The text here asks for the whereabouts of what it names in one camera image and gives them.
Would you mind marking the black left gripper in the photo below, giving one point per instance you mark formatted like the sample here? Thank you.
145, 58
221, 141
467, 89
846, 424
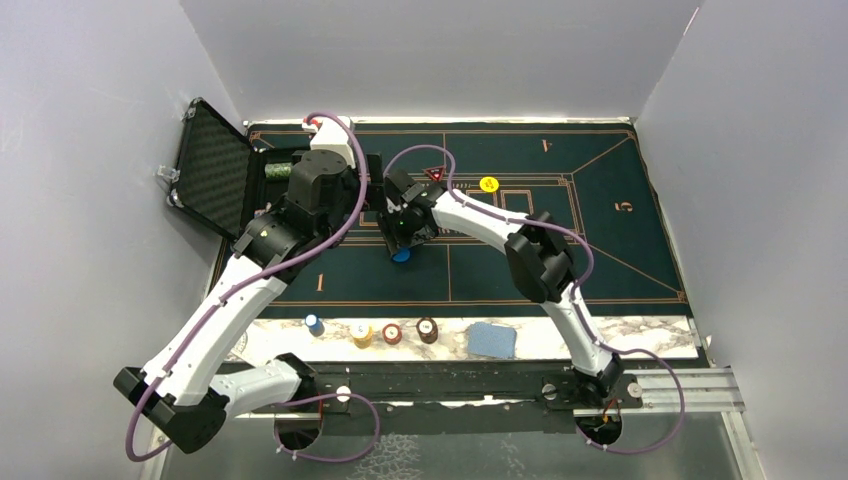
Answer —
375, 196

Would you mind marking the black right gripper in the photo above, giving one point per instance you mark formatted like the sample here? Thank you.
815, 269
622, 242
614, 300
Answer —
394, 241

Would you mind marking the blue round button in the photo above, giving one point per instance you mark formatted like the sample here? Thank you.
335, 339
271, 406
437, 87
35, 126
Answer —
402, 256

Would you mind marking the red triangular dealer button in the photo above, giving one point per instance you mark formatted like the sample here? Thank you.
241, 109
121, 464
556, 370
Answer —
435, 174

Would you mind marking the yellow round button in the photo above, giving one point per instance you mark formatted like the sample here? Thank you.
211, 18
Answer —
489, 184

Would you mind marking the brown poker chip stack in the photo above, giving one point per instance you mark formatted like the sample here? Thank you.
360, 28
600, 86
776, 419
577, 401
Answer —
427, 330

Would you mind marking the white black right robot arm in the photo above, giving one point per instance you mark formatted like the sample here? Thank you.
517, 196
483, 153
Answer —
541, 265

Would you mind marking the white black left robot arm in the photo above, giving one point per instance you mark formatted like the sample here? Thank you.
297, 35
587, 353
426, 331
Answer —
180, 390

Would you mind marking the green chips in case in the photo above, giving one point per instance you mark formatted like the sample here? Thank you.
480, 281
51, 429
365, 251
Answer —
278, 171

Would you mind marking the red poker chip stack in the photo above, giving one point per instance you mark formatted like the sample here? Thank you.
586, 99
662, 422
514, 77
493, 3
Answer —
392, 334

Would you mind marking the yellow poker chip stack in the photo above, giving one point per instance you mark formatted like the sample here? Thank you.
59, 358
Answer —
361, 334

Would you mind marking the blue poker chip stack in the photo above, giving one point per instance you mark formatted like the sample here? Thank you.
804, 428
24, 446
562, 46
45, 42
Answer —
314, 324

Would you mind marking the blue playing card deck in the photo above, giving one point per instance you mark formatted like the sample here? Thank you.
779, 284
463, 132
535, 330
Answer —
492, 341

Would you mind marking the black poker chip case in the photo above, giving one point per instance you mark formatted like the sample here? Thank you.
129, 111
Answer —
219, 177

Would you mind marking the green poker table mat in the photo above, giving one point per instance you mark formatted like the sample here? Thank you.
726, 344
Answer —
592, 180

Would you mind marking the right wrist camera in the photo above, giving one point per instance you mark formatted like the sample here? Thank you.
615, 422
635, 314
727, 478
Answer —
401, 190

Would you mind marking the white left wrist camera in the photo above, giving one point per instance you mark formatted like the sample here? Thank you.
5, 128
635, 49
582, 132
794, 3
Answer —
326, 134

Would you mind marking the black mounting rail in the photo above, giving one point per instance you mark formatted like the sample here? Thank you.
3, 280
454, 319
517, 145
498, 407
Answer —
447, 397

